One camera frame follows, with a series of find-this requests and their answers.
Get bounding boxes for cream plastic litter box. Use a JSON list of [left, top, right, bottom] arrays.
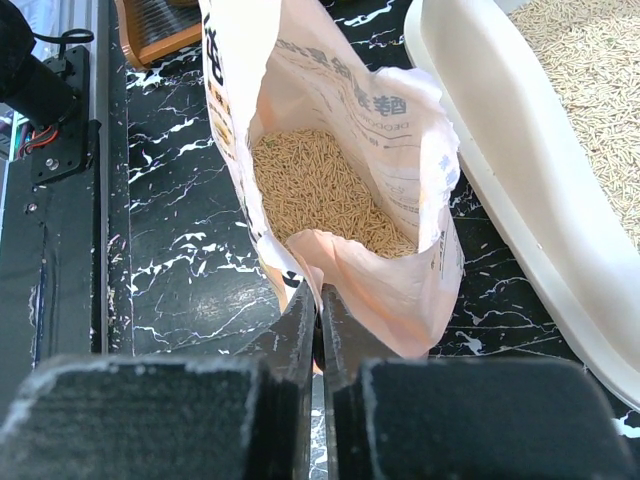
[[404, 1, 639, 407]]

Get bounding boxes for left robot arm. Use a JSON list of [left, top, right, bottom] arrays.
[[1, 1, 94, 127]]

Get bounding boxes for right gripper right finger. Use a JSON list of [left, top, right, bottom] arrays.
[[320, 285, 639, 479]]

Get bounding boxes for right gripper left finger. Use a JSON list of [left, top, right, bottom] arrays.
[[1, 284, 315, 479]]

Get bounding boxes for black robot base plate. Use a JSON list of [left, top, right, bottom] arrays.
[[1, 1, 133, 404]]

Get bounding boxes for pink cat litter bag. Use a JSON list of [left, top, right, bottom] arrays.
[[200, 1, 463, 357]]

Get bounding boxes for orange wooden tray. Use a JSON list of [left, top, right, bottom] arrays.
[[114, 0, 201, 70]]

